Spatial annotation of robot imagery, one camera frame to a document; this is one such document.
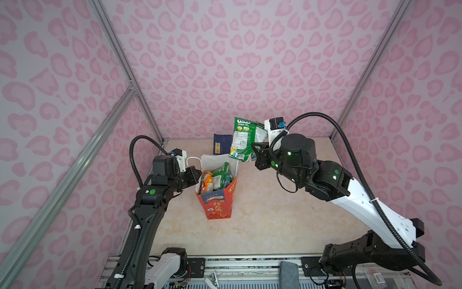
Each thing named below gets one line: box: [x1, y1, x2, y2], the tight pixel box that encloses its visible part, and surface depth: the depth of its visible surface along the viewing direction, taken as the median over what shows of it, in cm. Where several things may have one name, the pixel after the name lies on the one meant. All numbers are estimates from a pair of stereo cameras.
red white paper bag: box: [194, 153, 239, 220], surface depth 80 cm
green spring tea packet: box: [228, 116, 269, 162], surface depth 59 cm
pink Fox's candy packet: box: [200, 170, 214, 193], surface depth 76 cm
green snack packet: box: [211, 161, 235, 191], surface depth 81 cm
